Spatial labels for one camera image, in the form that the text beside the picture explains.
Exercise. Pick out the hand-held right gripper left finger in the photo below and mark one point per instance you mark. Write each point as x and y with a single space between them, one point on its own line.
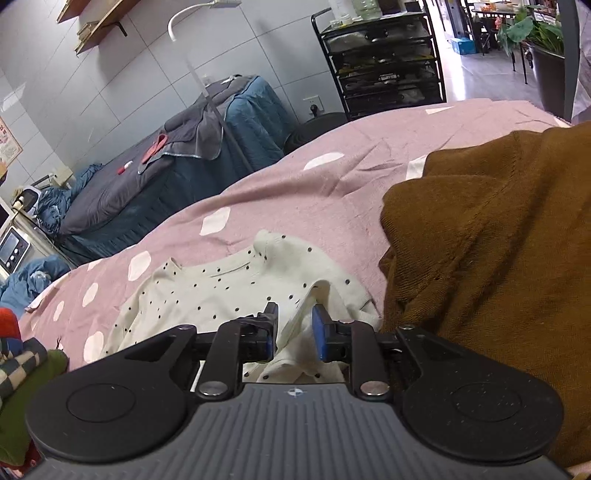
270 351

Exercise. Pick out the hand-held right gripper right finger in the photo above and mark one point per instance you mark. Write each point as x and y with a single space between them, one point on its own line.
319 337

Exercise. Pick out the white polka dot garment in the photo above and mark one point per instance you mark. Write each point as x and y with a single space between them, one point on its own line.
221 290

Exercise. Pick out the pink spotted blanket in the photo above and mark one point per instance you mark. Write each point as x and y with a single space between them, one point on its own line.
300 198

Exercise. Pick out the teal covered massage bed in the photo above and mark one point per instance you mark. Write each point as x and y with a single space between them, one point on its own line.
184 194

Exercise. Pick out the brown knit garment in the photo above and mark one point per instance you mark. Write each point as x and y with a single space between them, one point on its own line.
485 230

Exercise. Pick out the black round stool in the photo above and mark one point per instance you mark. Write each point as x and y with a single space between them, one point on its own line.
316 131

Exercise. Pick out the grey massage bed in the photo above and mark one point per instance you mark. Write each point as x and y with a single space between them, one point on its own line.
115 184

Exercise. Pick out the small red white object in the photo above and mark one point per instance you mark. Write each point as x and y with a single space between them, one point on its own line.
125 167

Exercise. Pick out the red cloth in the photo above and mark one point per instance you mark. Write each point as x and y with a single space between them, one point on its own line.
154 147

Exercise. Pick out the grey towel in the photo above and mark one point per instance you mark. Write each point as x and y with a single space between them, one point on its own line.
203 124

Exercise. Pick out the green garment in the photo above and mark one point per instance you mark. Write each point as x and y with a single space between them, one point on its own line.
32 415

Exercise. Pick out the light blue cloth heap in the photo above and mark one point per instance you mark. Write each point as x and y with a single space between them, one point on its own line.
32 279

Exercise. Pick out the checkered beige blue garment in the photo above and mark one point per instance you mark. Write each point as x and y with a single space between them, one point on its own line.
21 369

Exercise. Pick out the crumpled blue cloth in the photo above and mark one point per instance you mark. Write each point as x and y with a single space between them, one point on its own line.
69 194

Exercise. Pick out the orange red garment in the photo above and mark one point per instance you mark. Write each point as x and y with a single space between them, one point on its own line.
8 325

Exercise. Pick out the black trolley rack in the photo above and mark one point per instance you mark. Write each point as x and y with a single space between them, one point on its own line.
383 69

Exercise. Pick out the white appliance with screen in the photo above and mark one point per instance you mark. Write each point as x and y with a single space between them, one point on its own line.
14 251

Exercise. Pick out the white floor lamp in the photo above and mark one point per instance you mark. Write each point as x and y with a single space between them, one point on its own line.
198 78

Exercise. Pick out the small white black device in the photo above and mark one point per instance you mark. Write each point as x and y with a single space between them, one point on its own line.
25 196

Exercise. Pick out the blue box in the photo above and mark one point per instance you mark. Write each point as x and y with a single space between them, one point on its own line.
462 45

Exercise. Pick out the group of bottles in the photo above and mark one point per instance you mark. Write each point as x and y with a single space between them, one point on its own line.
364 7

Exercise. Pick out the table with chairs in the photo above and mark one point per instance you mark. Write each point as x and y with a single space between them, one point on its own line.
489 18

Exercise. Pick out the green potted plant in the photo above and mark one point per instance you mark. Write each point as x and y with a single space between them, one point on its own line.
545 50

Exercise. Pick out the wall socket with plug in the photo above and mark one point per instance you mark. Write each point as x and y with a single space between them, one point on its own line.
315 105

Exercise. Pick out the white wall box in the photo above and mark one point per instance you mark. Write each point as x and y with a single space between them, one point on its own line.
61 176

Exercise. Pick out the wall poster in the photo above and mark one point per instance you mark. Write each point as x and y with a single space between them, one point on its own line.
9 141

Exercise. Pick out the wooden wall shelf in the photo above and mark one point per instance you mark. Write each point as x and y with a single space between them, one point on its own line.
97 21

